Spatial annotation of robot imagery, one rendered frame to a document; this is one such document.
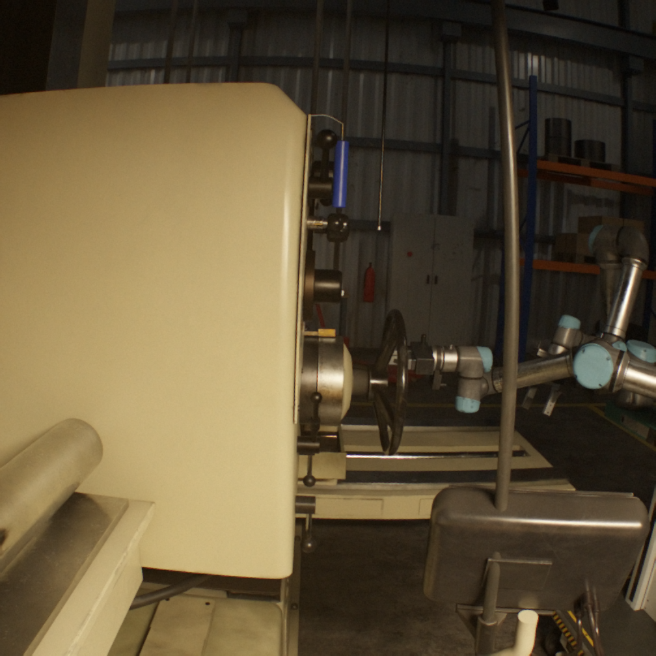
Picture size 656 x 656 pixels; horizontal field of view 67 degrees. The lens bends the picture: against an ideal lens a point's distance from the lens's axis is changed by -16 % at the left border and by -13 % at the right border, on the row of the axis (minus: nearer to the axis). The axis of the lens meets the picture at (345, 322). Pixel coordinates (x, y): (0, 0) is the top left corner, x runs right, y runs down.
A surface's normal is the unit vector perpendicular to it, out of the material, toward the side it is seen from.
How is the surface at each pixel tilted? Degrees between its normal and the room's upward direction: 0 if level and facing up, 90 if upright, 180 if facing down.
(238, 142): 90
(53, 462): 41
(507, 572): 109
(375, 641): 0
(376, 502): 90
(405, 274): 90
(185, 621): 0
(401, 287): 90
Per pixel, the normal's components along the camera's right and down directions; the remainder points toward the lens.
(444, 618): 0.05, -0.99
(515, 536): -0.22, 0.45
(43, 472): 0.69, -0.72
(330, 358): 0.07, -0.52
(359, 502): 0.05, 0.14
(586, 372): -0.64, 0.05
